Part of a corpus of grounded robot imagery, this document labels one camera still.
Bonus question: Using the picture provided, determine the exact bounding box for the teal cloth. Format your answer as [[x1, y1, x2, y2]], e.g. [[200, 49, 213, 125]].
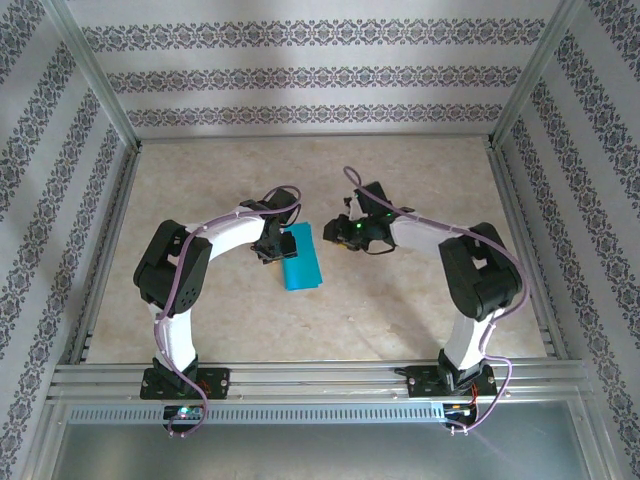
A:
[[279, 221, 325, 292]]

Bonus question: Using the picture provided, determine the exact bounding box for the grey sheet metal panel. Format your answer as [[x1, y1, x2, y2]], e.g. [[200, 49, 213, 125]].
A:
[[49, 422, 591, 480]]

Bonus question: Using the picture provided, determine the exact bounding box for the controller board with green light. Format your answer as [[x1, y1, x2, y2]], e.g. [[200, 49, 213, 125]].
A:
[[163, 404, 205, 421]]

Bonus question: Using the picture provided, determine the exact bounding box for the thin black cable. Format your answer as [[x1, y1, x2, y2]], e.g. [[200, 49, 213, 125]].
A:
[[362, 238, 397, 258]]

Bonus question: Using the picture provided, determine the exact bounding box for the thin aluminium wall rail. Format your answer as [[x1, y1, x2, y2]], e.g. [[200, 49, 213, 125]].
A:
[[137, 131, 494, 146]]

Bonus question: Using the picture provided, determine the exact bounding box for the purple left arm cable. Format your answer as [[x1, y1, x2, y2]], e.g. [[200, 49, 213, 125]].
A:
[[152, 184, 305, 440]]

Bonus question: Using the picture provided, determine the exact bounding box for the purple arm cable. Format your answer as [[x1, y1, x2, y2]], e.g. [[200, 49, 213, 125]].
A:
[[342, 166, 529, 435], [152, 184, 305, 440]]

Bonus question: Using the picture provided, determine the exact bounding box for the long aluminium mounting rail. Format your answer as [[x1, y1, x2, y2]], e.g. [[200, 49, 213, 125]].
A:
[[47, 360, 589, 402]]

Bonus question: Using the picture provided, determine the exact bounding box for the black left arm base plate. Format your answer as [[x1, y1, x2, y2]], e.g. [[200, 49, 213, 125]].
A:
[[139, 367, 232, 401]]

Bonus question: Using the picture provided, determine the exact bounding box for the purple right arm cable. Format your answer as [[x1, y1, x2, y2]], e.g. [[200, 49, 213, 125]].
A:
[[342, 166, 529, 435]]

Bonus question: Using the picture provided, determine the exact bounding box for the aluminium side rail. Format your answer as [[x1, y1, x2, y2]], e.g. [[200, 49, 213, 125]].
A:
[[486, 142, 570, 361], [67, 143, 145, 366]]

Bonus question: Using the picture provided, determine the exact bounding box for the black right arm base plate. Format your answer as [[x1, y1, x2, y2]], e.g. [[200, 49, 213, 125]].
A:
[[405, 364, 499, 400]]

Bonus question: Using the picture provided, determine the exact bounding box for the grey slotted cable duct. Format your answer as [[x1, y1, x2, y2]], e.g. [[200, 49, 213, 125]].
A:
[[67, 402, 446, 425]]

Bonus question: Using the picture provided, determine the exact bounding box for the controller board with orange wires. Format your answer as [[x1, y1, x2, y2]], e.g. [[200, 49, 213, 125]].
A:
[[442, 401, 479, 419]]

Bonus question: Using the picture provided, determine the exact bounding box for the aluminium frame post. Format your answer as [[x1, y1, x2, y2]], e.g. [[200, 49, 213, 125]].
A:
[[42, 0, 142, 147], [488, 0, 586, 147]]

